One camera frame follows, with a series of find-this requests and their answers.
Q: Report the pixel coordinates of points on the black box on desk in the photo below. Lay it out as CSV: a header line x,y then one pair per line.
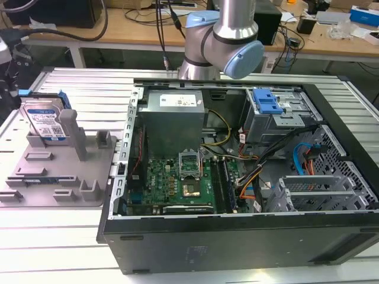
x,y
268,26

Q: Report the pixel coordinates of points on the grey parts rack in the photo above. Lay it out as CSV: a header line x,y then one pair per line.
x,y
59,165

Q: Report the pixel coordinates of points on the grey power supply unit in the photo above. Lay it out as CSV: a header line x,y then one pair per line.
x,y
171,124

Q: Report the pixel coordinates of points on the wooden desk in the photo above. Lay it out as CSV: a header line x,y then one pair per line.
x,y
325,44

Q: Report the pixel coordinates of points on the CPU socket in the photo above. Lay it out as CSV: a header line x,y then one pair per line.
x,y
192,190

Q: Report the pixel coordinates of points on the blue and white carton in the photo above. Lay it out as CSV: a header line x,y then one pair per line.
x,y
364,13

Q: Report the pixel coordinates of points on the black expansion slot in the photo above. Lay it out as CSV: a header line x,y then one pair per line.
x,y
188,209

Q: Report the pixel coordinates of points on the grey metal drive cage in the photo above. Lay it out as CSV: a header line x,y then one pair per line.
x,y
266,127

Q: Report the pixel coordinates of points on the hard disk in blue carrier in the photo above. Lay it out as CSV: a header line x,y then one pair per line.
x,y
41,118

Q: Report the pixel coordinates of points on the metal disk bay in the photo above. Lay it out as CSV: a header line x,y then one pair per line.
x,y
316,192

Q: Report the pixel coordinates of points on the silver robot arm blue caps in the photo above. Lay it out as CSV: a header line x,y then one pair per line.
x,y
234,29

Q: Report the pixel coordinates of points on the small black box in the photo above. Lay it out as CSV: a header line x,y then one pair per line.
x,y
306,25

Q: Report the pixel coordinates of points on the blue drive latch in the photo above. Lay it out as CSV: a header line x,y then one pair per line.
x,y
266,102

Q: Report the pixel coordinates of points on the black PC case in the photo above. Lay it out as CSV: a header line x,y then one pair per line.
x,y
225,245

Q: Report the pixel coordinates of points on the RAM stick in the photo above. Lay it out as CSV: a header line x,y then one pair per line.
x,y
41,179

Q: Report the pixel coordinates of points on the black computer tower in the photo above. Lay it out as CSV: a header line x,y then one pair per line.
x,y
65,13

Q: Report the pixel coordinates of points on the black RAM slot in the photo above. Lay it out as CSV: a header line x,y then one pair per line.
x,y
229,186
217,186

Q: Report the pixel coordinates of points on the green motherboard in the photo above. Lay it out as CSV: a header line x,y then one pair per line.
x,y
160,183

